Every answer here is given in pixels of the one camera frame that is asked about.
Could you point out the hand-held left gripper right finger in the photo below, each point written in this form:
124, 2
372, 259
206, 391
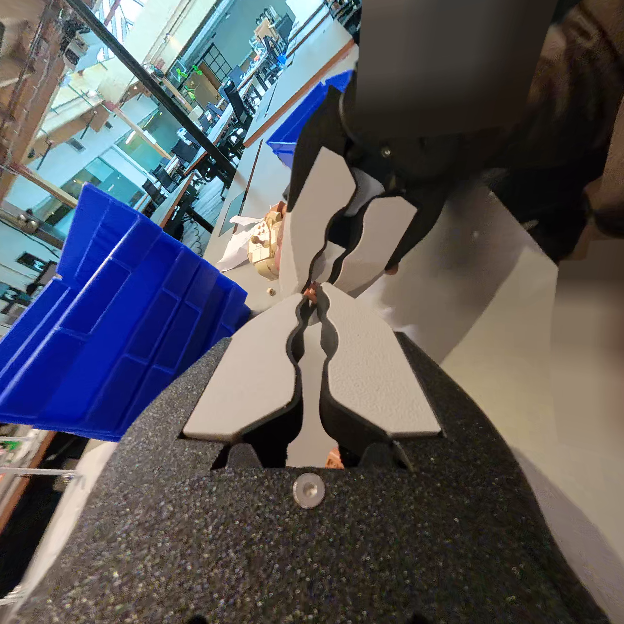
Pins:
380, 380

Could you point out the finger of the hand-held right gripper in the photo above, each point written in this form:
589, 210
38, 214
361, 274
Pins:
312, 214
380, 239

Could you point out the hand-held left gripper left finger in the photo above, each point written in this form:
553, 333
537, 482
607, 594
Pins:
249, 380

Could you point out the tan brown brick toy figure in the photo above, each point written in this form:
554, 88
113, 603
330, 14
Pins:
265, 244

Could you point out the small orange brick assembly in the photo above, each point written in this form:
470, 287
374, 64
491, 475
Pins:
312, 289

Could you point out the person's right forearm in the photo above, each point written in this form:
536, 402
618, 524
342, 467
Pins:
585, 117

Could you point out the grey desk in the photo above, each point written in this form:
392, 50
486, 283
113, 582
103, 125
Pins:
585, 409

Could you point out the small brown brick piece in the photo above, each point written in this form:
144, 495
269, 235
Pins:
336, 455

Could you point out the torn white paper bag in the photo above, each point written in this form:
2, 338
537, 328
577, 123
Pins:
234, 253

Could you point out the small blue storage bin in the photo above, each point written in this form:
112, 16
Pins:
302, 127

